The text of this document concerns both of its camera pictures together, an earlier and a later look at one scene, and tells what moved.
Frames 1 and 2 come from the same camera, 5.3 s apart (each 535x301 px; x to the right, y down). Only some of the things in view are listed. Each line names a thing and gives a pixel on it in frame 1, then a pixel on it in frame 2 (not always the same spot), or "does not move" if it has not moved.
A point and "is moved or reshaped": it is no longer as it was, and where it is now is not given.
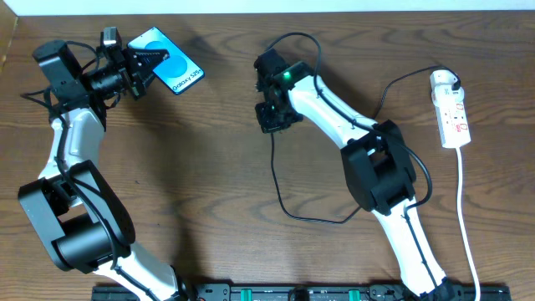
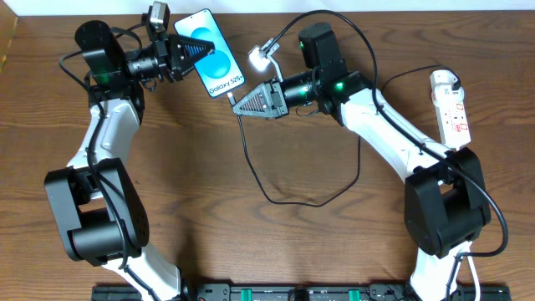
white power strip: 452,116 does not move
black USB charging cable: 413,75 to 359,141
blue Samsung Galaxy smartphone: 178,72 is moved or reshaped
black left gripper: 135,72 to 170,58
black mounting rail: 314,292 does not move
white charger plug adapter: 441,77 does not move
